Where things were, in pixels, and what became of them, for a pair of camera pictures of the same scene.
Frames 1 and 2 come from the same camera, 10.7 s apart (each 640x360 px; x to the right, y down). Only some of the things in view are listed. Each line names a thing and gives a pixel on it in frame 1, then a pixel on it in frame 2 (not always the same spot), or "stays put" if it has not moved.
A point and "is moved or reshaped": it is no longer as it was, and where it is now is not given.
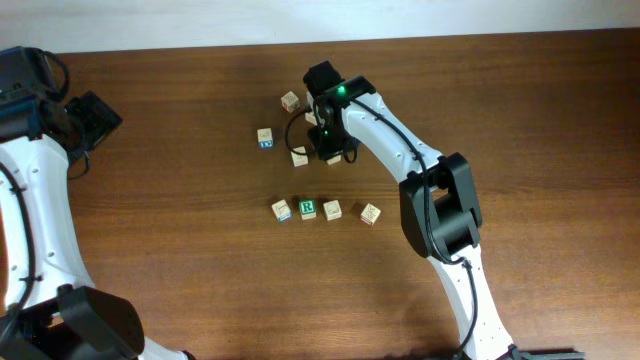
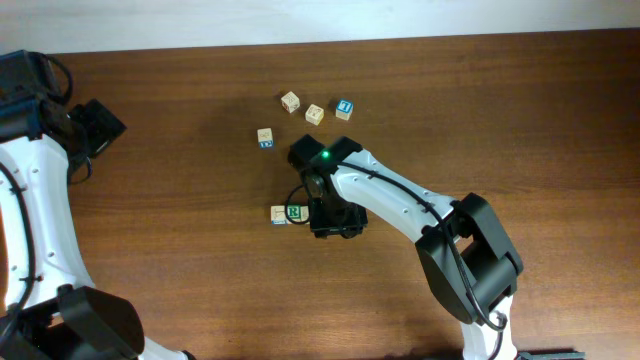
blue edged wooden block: x=282 y=210 is moved or reshaped
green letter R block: x=307 y=209 is moved or reshaped
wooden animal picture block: x=309 y=116 stays put
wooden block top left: x=290 y=102 stays put
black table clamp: x=541 y=354 stays put
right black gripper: x=325 y=150 to x=323 y=227
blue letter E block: x=265 y=138 stays put
